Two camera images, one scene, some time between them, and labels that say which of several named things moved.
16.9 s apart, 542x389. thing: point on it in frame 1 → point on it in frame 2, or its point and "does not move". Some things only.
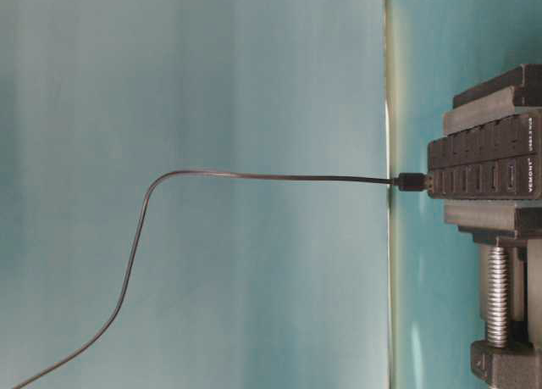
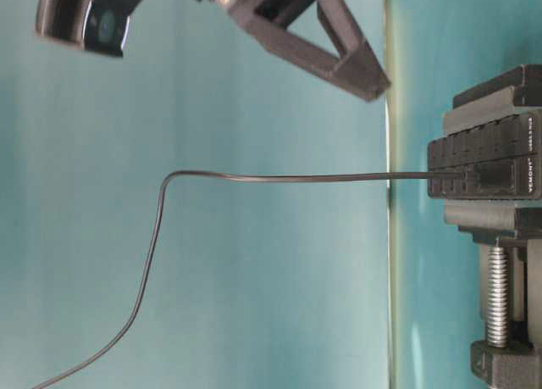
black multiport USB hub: (497, 160) does not move
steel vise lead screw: (498, 296) does not move
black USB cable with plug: (404, 181) → (498, 177)
